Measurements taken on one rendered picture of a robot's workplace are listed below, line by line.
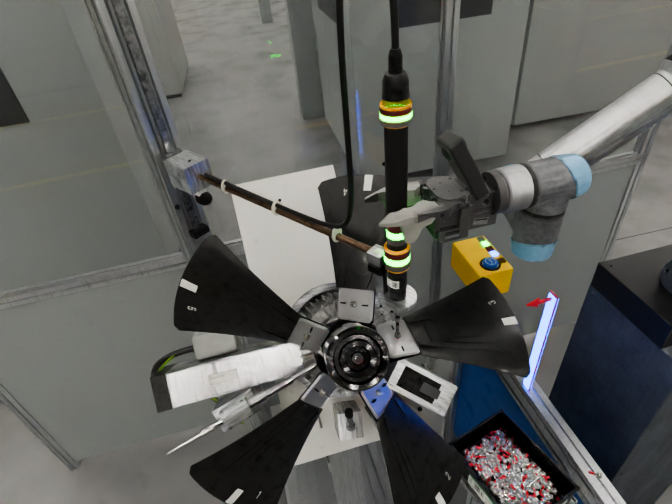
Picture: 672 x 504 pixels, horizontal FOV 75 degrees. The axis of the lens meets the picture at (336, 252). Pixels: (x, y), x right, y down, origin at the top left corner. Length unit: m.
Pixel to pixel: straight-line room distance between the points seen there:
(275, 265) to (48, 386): 1.20
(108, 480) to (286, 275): 1.54
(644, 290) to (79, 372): 1.84
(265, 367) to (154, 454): 1.42
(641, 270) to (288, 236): 0.89
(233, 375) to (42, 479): 1.67
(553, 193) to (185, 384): 0.79
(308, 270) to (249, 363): 0.27
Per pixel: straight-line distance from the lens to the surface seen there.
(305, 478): 1.99
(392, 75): 0.59
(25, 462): 2.65
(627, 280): 1.30
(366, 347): 0.82
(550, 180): 0.77
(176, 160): 1.16
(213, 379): 0.99
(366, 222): 0.86
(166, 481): 2.25
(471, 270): 1.25
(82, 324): 1.78
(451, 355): 0.89
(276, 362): 0.98
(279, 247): 1.08
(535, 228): 0.83
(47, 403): 2.12
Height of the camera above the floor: 1.87
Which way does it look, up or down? 38 degrees down
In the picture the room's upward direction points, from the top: 7 degrees counter-clockwise
